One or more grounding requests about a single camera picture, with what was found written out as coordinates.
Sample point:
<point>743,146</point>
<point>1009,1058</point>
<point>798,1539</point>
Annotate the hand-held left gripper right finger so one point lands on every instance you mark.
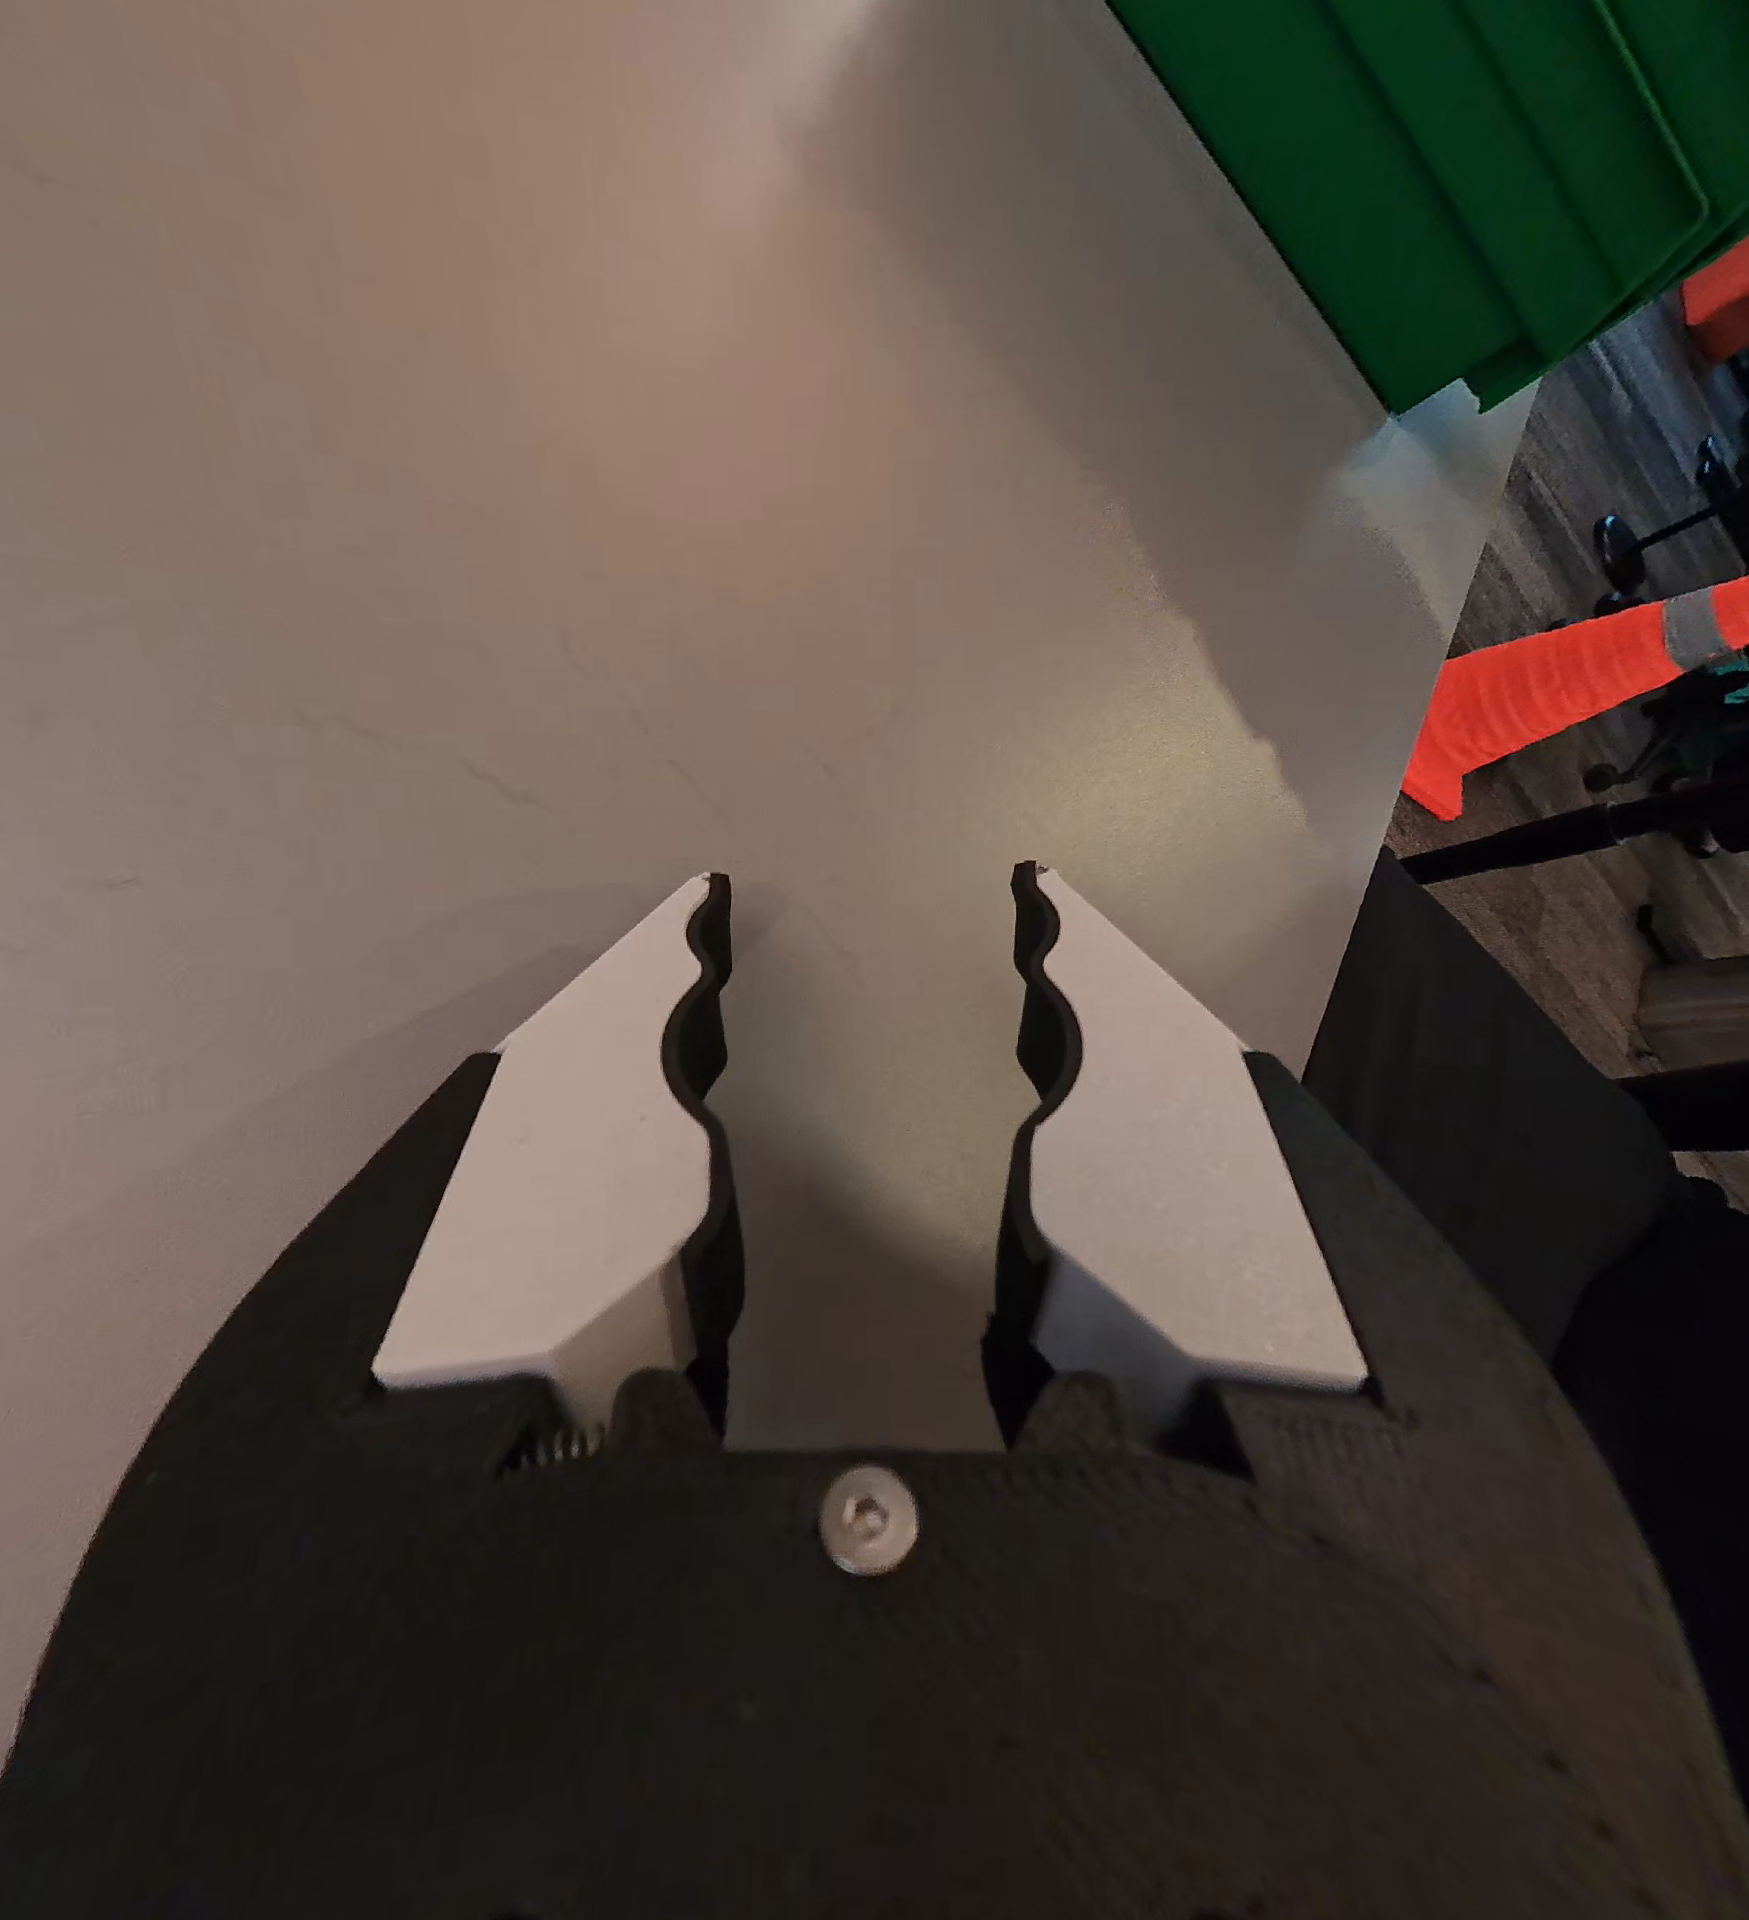
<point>1189,1198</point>

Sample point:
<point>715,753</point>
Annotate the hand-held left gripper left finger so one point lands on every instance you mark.
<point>558,1198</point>

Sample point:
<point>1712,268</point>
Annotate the black metal bar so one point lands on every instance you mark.
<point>1564,848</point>

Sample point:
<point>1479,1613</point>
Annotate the orange traffic cone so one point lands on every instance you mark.
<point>1549,689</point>

